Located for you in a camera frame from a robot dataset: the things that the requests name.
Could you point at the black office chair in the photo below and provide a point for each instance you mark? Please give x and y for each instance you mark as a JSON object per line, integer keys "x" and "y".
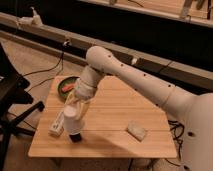
{"x": 12, "y": 91}

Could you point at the green plate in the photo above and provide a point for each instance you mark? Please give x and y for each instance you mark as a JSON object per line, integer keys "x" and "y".
{"x": 65, "y": 81}

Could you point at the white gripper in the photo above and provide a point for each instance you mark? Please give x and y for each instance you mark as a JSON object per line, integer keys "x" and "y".
{"x": 85, "y": 88}

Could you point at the white tube with cap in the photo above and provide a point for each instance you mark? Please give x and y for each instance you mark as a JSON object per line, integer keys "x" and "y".
{"x": 56, "y": 127}

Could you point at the wooden table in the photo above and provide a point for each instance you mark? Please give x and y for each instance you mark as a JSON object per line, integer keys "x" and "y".
{"x": 105, "y": 133}

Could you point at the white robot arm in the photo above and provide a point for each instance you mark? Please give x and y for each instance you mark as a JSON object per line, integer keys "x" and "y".
{"x": 195, "y": 112}

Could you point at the black eraser cube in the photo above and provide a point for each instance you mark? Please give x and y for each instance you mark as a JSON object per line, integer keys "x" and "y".
{"x": 76, "y": 138}

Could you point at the orange carrot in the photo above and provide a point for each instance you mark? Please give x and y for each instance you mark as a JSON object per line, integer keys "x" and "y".
{"x": 67, "y": 87}

